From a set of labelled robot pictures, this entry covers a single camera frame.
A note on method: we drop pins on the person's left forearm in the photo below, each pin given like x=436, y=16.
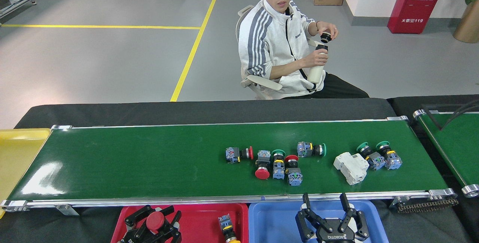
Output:
x=313, y=29

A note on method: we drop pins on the person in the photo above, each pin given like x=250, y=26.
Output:
x=269, y=37

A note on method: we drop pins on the red mushroom push button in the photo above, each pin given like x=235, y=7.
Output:
x=295, y=177
x=232, y=155
x=155, y=220
x=262, y=173

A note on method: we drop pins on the potted plant in gold pot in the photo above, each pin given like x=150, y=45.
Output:
x=469, y=22

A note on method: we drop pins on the person's left hand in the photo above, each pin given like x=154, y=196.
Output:
x=329, y=28

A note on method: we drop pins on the blue plastic tray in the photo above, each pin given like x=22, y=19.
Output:
x=273, y=224

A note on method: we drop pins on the green mushroom push button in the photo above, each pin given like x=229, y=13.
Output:
x=305, y=149
x=278, y=170
x=393, y=160
x=376, y=160

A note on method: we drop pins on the person's right hand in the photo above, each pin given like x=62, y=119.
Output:
x=316, y=59

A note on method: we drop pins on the yellow push button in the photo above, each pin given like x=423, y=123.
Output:
x=225, y=222

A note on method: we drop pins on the red plastic tray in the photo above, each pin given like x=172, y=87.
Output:
x=198, y=224

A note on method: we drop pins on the white circuit breaker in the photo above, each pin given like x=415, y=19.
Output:
x=351, y=168

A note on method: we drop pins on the office chair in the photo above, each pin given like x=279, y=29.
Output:
x=262, y=83

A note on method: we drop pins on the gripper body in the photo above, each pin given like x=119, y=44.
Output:
x=335, y=235
x=149, y=239

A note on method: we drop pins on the black guide bracket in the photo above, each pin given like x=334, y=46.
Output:
x=431, y=117

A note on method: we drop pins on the short green belt conveyor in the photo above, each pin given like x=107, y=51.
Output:
x=452, y=145

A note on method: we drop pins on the person's right forearm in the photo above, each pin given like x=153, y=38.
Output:
x=288, y=70

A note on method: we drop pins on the white drink bottle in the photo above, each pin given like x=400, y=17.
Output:
x=316, y=74

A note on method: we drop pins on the bottle cap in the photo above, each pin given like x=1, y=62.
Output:
x=325, y=37

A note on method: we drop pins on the red fire extinguisher box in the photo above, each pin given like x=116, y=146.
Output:
x=415, y=3

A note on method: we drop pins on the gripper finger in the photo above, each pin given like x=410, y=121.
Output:
x=175, y=228
x=137, y=214
x=305, y=224
x=359, y=224

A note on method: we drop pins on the yellow plastic tray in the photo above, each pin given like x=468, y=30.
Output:
x=17, y=160

